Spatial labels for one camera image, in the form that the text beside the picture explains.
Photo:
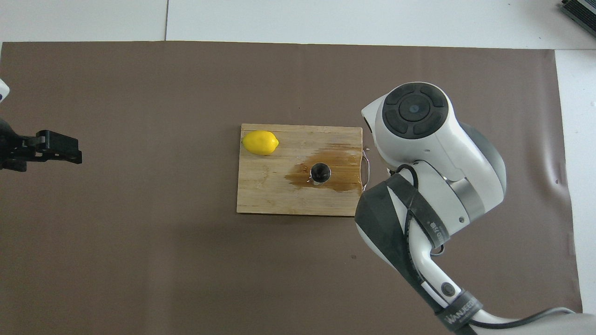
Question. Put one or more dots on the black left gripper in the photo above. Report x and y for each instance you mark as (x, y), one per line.
(11, 149)

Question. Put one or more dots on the steel double jigger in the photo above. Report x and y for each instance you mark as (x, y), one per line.
(320, 172)

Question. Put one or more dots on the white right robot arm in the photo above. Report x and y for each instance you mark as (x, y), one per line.
(419, 139)

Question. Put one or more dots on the brown paper table mat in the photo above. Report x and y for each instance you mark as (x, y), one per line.
(186, 260)

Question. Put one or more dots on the yellow lemon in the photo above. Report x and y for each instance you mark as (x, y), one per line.
(260, 143)

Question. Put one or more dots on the wooden cutting board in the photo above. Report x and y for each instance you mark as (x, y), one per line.
(265, 186)

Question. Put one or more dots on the black ridged device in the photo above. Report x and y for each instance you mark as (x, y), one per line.
(582, 11)

